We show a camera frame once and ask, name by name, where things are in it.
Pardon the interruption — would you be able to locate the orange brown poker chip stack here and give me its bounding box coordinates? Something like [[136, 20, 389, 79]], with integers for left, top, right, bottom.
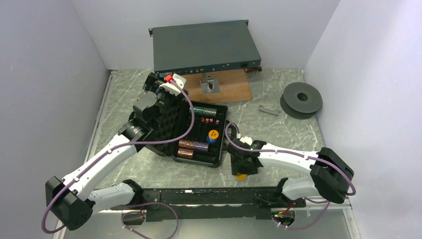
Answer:
[[178, 139, 195, 150]]

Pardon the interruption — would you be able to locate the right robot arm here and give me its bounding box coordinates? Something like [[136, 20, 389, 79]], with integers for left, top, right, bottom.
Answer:
[[225, 138, 356, 207]]

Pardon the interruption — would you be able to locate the purple poker chip stack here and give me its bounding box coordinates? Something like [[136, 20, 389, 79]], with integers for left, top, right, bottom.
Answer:
[[193, 142, 209, 152]]

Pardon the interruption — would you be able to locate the small grey metal plate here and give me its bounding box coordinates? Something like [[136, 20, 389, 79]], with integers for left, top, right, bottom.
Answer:
[[258, 105, 280, 116]]

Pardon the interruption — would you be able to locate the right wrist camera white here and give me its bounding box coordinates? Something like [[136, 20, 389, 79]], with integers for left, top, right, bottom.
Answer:
[[236, 133, 253, 145]]

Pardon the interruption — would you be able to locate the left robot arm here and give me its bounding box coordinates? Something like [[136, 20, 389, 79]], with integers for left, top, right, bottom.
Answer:
[[41, 73, 191, 234]]

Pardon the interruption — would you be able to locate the yellow big blind button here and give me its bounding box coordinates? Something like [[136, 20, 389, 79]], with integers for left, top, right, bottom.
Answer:
[[235, 174, 247, 181]]

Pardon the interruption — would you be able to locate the wooden board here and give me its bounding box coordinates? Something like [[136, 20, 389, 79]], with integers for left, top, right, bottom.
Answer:
[[183, 70, 252, 103]]

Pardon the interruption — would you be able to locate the black poker set case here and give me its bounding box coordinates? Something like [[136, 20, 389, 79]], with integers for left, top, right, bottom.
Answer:
[[131, 76, 231, 169]]

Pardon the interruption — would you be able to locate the silver metal stand bracket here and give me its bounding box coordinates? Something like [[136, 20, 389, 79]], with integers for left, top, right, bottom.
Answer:
[[201, 73, 220, 94]]

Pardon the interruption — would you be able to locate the grey rack network switch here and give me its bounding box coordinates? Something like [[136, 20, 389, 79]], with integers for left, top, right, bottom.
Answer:
[[149, 20, 261, 78]]

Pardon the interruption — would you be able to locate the purple cable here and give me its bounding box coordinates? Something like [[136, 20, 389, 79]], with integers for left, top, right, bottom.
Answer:
[[41, 81, 196, 239], [224, 122, 357, 231]]

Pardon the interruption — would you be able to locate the blue small blind button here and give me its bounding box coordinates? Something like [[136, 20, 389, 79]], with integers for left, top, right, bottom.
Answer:
[[207, 135, 218, 143]]

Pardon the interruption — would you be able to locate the orange big blind button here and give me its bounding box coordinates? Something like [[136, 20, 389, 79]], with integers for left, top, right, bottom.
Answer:
[[208, 129, 219, 140]]

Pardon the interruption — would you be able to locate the black cable spool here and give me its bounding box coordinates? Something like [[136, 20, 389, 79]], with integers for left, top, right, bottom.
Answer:
[[280, 82, 323, 120]]

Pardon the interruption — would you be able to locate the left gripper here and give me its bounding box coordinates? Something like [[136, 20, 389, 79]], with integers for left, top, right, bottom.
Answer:
[[143, 72, 188, 128]]

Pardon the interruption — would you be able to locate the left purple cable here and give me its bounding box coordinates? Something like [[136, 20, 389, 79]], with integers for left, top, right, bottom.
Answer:
[[41, 81, 196, 239]]

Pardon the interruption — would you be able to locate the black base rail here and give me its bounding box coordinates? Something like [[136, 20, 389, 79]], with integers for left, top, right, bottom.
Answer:
[[109, 186, 306, 222]]

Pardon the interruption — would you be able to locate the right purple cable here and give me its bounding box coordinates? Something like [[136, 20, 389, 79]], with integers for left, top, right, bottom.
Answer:
[[224, 122, 357, 231]]

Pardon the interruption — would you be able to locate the green poker chip stack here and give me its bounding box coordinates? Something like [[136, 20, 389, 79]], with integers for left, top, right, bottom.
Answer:
[[193, 106, 204, 115]]

